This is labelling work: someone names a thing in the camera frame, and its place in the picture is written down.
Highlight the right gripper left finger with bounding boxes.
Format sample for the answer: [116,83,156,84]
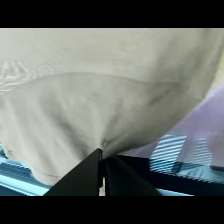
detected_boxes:
[44,148,103,197]

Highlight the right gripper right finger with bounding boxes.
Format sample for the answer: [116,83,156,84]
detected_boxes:
[103,154,162,197]

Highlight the brown T-shirt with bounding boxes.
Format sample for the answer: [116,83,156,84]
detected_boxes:
[0,28,224,186]

